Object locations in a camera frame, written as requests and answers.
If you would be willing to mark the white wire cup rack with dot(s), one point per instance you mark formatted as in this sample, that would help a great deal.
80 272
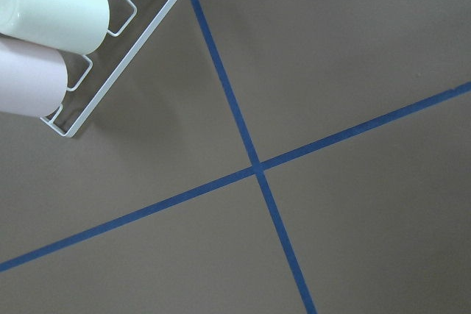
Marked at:
91 76

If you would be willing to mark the pink plastic cup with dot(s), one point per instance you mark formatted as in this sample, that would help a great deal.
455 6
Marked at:
33 78

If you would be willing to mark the white plastic cup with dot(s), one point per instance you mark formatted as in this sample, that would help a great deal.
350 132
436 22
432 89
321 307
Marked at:
76 26

